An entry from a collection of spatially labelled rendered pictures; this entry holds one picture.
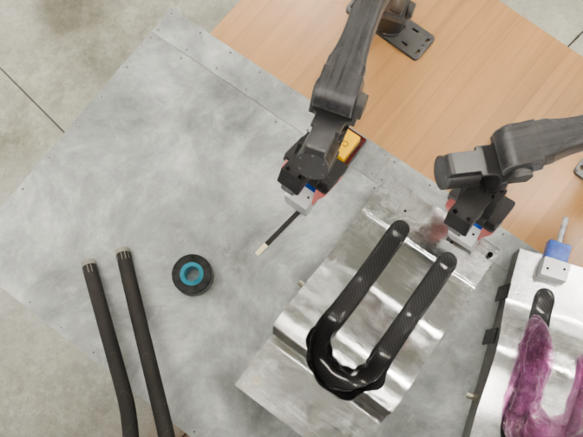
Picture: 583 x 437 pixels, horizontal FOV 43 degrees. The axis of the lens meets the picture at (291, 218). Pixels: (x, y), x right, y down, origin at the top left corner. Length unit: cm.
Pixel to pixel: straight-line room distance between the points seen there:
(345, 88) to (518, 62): 61
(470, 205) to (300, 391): 47
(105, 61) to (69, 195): 109
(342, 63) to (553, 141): 34
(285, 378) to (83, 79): 152
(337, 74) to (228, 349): 60
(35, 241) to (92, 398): 86
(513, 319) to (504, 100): 48
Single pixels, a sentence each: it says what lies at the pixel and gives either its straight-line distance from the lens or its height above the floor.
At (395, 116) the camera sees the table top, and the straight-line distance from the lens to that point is 162.
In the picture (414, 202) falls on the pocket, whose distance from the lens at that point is 149.
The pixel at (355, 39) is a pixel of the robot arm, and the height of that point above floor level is 122.
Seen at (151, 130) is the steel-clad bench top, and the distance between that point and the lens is 164.
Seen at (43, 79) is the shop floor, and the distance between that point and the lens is 270.
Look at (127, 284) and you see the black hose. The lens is 151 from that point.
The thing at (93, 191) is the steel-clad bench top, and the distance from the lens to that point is 162.
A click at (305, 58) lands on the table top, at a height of 80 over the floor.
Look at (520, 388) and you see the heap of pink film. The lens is 142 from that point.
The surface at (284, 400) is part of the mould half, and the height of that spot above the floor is 86.
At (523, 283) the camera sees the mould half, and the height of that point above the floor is 86.
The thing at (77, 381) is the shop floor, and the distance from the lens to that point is 240.
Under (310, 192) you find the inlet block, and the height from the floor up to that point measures 96.
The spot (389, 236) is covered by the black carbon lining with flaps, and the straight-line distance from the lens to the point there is 145.
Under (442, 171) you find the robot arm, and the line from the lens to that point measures 123.
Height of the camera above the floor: 229
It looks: 75 degrees down
